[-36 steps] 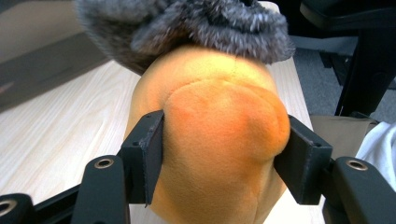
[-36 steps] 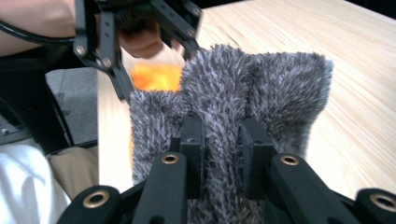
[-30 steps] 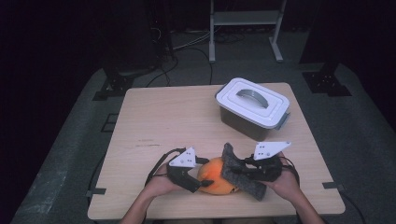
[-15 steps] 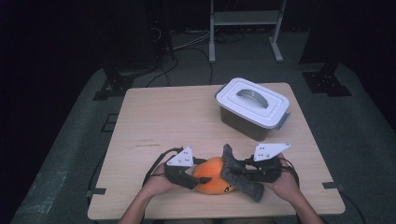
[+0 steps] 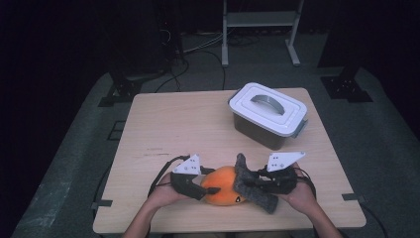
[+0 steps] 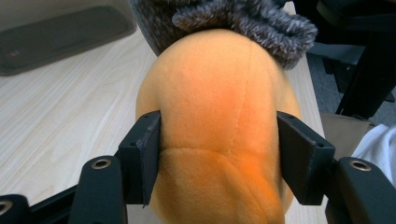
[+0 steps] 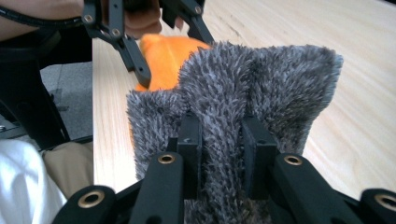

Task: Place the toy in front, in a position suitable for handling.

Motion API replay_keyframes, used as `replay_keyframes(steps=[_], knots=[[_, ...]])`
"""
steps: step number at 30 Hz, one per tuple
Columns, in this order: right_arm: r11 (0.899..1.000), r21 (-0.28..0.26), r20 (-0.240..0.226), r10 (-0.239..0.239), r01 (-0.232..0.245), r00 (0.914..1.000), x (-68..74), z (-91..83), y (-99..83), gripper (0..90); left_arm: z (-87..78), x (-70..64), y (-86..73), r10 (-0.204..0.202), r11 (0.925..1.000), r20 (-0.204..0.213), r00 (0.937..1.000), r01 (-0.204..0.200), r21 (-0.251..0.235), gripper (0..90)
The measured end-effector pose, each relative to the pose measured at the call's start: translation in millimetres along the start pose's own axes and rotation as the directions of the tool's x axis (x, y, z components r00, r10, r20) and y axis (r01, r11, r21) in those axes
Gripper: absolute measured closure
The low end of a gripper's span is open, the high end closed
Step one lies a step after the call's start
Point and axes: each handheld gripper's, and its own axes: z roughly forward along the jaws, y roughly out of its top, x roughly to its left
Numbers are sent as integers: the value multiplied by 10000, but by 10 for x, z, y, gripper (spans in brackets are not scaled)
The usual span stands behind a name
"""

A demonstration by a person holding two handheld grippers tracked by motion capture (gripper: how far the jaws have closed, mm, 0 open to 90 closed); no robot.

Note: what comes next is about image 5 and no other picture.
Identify black tape tab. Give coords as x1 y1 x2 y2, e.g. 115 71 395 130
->
90 198 114 210
341 192 367 203

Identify white metal stand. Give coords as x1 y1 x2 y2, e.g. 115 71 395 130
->
221 0 305 68

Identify orange plush toy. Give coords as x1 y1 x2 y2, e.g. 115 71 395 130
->
200 166 247 206

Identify grey fuzzy sock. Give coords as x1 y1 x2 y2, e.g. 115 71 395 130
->
233 153 279 215

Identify black cable beside table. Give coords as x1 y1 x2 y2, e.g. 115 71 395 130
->
359 201 389 238
92 164 113 202

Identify black floor cable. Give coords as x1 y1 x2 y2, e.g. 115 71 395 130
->
184 49 228 91
154 58 191 93

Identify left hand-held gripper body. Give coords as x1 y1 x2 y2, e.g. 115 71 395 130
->
169 153 208 201

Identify white floor cables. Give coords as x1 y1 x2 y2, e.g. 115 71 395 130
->
180 32 224 56

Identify dark equipment stand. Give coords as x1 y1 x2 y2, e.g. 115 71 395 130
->
155 0 186 65

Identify black cable bundle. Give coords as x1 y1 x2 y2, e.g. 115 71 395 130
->
227 33 262 48

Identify left hand-held gripper cable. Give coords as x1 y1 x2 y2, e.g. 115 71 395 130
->
147 154 192 198

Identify grey lidded plastic container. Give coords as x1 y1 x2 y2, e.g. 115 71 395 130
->
227 82 309 138

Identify black stand base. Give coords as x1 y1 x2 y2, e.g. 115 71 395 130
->
97 70 144 108
320 65 374 104

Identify brown transparent storage box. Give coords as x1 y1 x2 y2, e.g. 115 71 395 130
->
232 111 309 152

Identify person's right hand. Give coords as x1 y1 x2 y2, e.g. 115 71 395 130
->
277 162 322 216

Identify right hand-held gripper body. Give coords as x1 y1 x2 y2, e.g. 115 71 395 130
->
260 151 307 195

